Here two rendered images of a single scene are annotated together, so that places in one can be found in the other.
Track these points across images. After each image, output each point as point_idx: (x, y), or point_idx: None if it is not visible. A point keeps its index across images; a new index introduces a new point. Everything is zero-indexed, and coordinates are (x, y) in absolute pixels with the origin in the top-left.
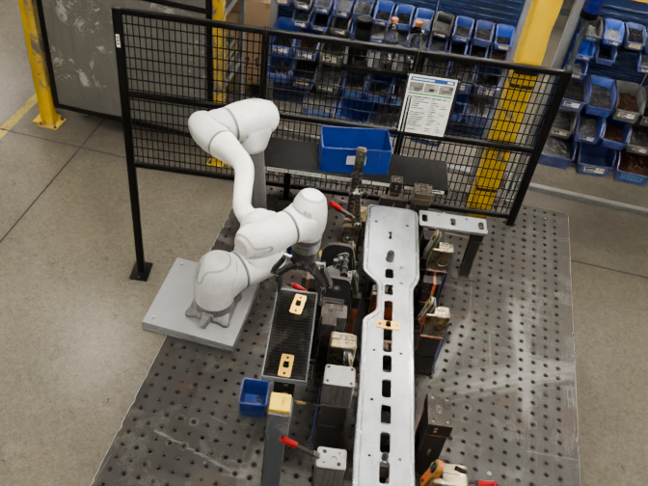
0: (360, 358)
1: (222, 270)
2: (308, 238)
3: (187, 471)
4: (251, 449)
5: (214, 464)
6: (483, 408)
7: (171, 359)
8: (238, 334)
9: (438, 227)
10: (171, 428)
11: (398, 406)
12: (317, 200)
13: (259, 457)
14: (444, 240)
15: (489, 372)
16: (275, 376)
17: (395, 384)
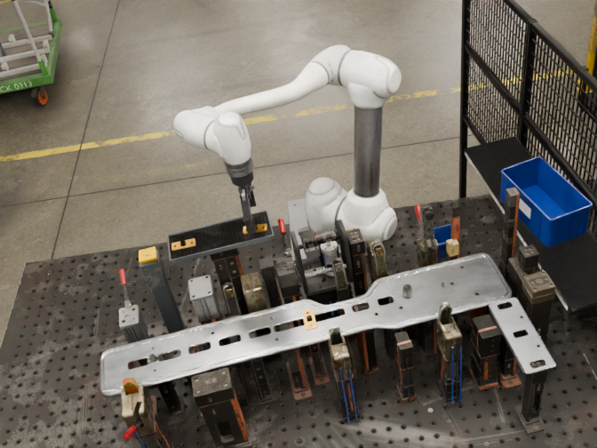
0: (256, 311)
1: (313, 193)
2: (216, 153)
3: (171, 286)
4: None
5: (182, 298)
6: None
7: None
8: (310, 260)
9: (497, 322)
10: (204, 262)
11: (211, 354)
12: (221, 122)
13: (197, 322)
14: (484, 336)
15: None
16: (170, 243)
17: (236, 345)
